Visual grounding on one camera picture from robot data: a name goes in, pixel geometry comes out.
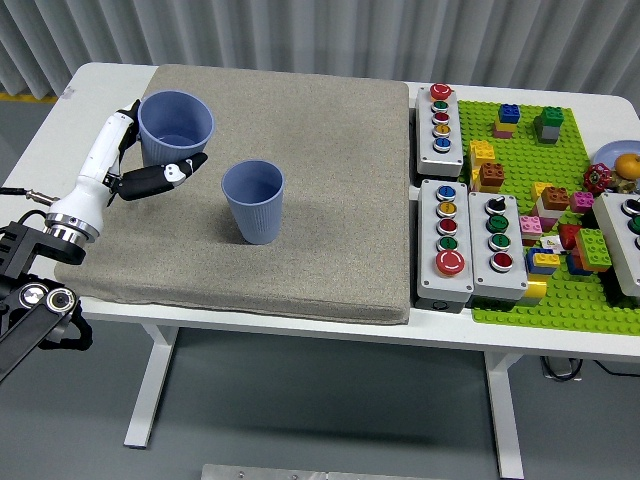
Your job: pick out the red handwheel brass valve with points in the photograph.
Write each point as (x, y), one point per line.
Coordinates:
(596, 178)

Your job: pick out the brown toy brick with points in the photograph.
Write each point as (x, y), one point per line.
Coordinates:
(491, 174)
(555, 197)

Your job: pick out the yellow cylinder toy block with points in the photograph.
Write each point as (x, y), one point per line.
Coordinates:
(535, 290)

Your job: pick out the thin yellow toy brick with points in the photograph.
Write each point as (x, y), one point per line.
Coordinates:
(504, 127)

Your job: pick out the grey five-button box large stop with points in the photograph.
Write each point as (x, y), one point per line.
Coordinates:
(430, 235)

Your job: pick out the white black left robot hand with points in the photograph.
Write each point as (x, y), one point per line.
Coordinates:
(95, 165)

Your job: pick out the grey button box partly seen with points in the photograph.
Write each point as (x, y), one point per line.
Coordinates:
(616, 240)

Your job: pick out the blue ribbed plastic cup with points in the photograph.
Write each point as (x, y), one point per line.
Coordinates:
(254, 205)
(175, 125)

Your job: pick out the yellow floor tape strip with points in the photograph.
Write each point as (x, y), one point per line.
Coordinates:
(27, 97)

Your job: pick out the white table leg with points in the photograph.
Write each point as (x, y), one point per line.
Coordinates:
(148, 390)
(506, 420)

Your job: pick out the thin pink toy brick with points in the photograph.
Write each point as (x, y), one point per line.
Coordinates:
(501, 134)

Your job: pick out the red toy brick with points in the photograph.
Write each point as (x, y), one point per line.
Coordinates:
(570, 235)

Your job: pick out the blue toy brick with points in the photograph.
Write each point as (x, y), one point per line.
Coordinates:
(509, 113)
(531, 265)
(575, 265)

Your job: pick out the pale blue plate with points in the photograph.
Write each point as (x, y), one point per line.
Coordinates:
(610, 152)

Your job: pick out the grey five-button box small stop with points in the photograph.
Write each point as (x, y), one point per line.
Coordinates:
(442, 160)

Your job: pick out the grey toy brick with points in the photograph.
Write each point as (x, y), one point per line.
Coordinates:
(550, 134)

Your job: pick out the green studded baseplate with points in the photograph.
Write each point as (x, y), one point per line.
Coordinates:
(522, 155)

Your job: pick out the magenta toy brick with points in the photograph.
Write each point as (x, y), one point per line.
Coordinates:
(582, 201)

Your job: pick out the white pleated curtain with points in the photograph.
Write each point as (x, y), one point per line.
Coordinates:
(350, 35)

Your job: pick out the grey-brown fabric mat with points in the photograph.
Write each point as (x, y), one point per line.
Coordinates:
(310, 200)

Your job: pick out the large green toy brick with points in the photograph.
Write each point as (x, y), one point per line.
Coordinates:
(595, 245)

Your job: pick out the small yellow toy brick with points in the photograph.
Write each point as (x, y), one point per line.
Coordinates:
(546, 259)

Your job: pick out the grey box with selector switch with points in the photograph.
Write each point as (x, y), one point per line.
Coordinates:
(480, 240)

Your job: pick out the orange fruit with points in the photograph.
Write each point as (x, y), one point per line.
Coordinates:
(627, 165)

